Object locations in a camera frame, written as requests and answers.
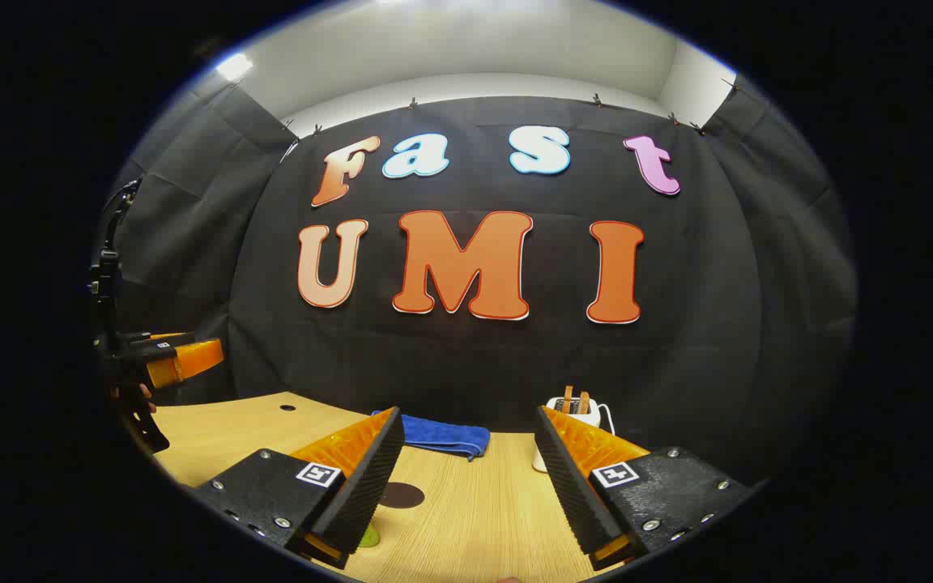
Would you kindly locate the black backdrop cloth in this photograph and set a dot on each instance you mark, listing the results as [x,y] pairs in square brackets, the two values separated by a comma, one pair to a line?
[475,364]

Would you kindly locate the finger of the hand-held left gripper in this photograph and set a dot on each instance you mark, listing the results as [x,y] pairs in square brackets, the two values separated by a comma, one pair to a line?
[159,336]
[191,358]

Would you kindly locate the ceiling light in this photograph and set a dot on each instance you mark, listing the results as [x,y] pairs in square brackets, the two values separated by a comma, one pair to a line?
[233,66]

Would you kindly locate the white toaster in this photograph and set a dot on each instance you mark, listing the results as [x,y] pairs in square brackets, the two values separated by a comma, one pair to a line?
[588,417]

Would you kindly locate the small green object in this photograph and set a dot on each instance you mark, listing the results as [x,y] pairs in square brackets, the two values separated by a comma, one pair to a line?
[369,536]

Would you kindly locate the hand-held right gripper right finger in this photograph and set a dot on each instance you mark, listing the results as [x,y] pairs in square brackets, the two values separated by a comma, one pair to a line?
[568,486]

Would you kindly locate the blue folded towel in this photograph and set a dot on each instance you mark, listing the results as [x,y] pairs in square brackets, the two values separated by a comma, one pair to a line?
[442,433]

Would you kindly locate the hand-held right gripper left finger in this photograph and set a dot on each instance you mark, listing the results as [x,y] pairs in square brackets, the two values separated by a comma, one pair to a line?
[369,486]

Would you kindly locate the dark round coaster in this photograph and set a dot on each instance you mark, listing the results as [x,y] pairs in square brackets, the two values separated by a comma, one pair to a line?
[403,495]

